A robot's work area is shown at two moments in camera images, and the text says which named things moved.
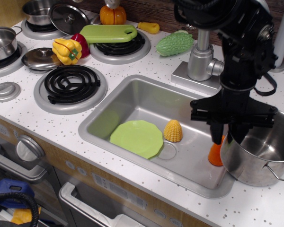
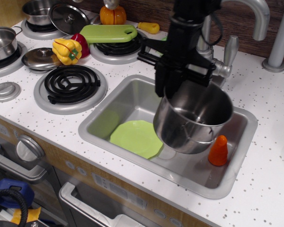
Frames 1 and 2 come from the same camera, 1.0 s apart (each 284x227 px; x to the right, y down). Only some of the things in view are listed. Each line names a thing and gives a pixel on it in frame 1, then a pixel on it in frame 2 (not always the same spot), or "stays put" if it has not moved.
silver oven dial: x=29 y=150 stays put
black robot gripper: x=234 y=105 to x=181 y=50
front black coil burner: x=70 y=89 stays put
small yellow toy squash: x=150 y=27 stays put
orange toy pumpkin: x=110 y=16 stays put
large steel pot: x=264 y=154 to x=187 y=122
